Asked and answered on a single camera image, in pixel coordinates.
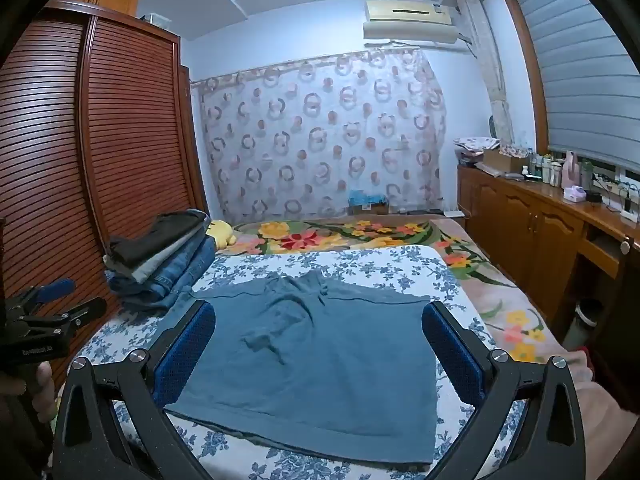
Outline grey window blind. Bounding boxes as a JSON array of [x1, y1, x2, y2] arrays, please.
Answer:
[[510, 0, 640, 168]]

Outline white power strip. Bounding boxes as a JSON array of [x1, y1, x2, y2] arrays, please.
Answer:
[[602, 195, 640, 222]]

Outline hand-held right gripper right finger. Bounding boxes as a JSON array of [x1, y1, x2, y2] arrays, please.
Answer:
[[421, 301, 587, 480]]

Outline wooden slatted wardrobe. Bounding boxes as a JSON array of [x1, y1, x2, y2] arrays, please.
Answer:
[[0, 0, 211, 391]]

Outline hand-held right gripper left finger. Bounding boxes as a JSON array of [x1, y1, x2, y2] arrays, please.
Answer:
[[51, 300, 217, 480]]

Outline colourful flower blanket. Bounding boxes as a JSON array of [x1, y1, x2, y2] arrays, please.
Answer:
[[215, 214, 596, 367]]

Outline round trash bin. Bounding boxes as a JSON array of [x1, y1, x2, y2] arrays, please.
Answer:
[[565, 299, 604, 352]]

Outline yellow plush toy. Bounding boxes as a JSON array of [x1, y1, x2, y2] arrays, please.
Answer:
[[207, 219, 239, 250]]

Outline grey folded pants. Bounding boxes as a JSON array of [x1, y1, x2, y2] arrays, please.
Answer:
[[103, 230, 215, 283]]

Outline person's left hand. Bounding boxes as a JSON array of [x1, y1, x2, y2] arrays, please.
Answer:
[[0, 360, 57, 424]]

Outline blue pants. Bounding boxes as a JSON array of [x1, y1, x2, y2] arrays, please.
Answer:
[[164, 269, 440, 465]]

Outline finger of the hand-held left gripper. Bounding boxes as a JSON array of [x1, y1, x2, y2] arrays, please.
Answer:
[[15, 296, 108, 343], [6, 279, 77, 311]]

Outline beige air conditioner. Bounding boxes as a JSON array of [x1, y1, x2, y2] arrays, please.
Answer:
[[362, 0, 458, 51]]

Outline circle pattern curtain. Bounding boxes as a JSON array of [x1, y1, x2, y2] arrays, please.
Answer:
[[190, 45, 448, 223]]

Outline folded floral cloth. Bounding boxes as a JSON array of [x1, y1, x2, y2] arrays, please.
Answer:
[[452, 136, 501, 165]]

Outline open cardboard box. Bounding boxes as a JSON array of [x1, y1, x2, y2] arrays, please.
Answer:
[[482, 146, 533, 174]]

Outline blue floral white cushion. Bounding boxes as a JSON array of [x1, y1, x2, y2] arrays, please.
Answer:
[[65, 245, 527, 480]]

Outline wooden side cabinet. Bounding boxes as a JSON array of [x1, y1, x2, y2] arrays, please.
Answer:
[[457, 162, 640, 322]]

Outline blue plastic bag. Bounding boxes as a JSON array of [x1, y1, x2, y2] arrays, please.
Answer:
[[348, 189, 390, 207]]

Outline beige window curtain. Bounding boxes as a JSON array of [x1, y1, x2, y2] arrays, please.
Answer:
[[457, 0, 516, 147]]

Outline person's left forearm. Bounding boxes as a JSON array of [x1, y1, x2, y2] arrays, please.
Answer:
[[0, 400, 55, 480]]

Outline blue folded jeans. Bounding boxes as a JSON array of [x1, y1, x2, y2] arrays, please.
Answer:
[[106, 236, 219, 313]]

